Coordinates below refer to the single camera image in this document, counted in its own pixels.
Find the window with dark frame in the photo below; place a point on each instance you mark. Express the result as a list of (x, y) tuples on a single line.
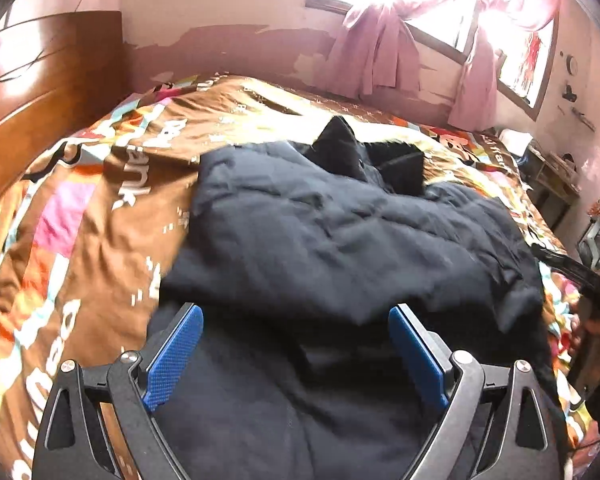
[(522, 60)]

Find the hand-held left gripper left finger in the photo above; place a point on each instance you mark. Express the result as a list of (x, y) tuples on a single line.
[(172, 360)]

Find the round wall clock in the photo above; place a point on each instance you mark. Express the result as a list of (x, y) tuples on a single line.
[(572, 65)]

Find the small wooden side table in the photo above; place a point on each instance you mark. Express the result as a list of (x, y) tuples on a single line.
[(552, 175)]

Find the pink tied curtain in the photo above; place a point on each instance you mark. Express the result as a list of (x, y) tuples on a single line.
[(477, 80), (374, 50)]

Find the wooden headboard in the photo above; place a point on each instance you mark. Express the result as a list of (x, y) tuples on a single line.
[(45, 80)]

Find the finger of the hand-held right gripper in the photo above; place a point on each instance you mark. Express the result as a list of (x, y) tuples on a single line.
[(559, 260)]

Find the person's right forearm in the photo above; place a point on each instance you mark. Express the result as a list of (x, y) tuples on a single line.
[(599, 345)]

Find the black jacket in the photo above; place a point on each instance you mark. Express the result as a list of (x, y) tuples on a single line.
[(305, 240)]

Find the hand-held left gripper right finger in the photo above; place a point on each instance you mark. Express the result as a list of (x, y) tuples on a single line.
[(417, 355)]

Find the white paper box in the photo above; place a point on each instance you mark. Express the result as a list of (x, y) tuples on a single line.
[(515, 141)]

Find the brown printed patchwork blanket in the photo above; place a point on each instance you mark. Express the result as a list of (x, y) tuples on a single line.
[(95, 210)]

